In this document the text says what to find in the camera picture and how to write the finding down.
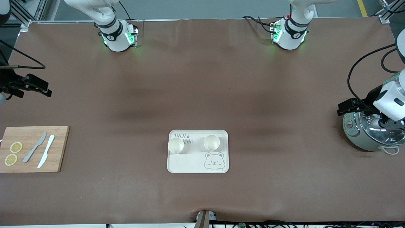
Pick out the white IKEA cup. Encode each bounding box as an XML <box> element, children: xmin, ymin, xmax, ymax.
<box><xmin>203</xmin><ymin>134</ymin><xmax>221</xmax><ymax>151</ymax></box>
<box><xmin>168</xmin><ymin>137</ymin><xmax>185</xmax><ymax>155</ymax></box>

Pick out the grey-green electric cooking pot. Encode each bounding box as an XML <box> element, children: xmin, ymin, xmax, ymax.
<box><xmin>343</xmin><ymin>109</ymin><xmax>405</xmax><ymax>155</ymax></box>

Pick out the glass pot lid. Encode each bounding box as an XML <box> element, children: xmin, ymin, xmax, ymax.
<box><xmin>355</xmin><ymin>111</ymin><xmax>405</xmax><ymax>145</ymax></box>

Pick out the grey plastic knife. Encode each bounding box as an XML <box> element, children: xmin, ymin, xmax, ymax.
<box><xmin>23</xmin><ymin>131</ymin><xmax>47</xmax><ymax>163</ymax></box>

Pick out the wooden cutting board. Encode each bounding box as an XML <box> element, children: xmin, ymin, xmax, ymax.
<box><xmin>0</xmin><ymin>126</ymin><xmax>70</xmax><ymax>173</ymax></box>

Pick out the white plastic knife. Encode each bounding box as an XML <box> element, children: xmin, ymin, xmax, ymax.
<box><xmin>37</xmin><ymin>134</ymin><xmax>55</xmax><ymax>169</ymax></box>

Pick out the brown table cover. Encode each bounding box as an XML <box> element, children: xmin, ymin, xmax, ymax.
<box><xmin>0</xmin><ymin>17</ymin><xmax>405</xmax><ymax>226</ymax></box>

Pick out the beige bear print tray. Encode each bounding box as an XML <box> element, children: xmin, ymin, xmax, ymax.
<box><xmin>167</xmin><ymin>130</ymin><xmax>229</xmax><ymax>174</ymax></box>

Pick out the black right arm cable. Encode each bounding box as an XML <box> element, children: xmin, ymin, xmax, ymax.
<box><xmin>0</xmin><ymin>39</ymin><xmax>46</xmax><ymax>70</ymax></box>

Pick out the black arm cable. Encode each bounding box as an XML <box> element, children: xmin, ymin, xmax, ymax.
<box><xmin>0</xmin><ymin>39</ymin><xmax>46</xmax><ymax>70</ymax></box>
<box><xmin>347</xmin><ymin>43</ymin><xmax>405</xmax><ymax>102</ymax></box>

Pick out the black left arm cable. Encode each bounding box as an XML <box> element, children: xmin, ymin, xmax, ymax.
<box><xmin>347</xmin><ymin>43</ymin><xmax>405</xmax><ymax>102</ymax></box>

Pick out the aluminium frame profile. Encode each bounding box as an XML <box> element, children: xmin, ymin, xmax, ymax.
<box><xmin>375</xmin><ymin>0</ymin><xmax>405</xmax><ymax>24</ymax></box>
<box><xmin>0</xmin><ymin>0</ymin><xmax>48</xmax><ymax>29</ymax></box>

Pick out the black base cable bundle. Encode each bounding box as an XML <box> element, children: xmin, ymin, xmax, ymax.
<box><xmin>243</xmin><ymin>15</ymin><xmax>279</xmax><ymax>34</ymax></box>

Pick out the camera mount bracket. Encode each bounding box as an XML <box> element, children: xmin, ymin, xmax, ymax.
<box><xmin>195</xmin><ymin>210</ymin><xmax>217</xmax><ymax>228</ymax></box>

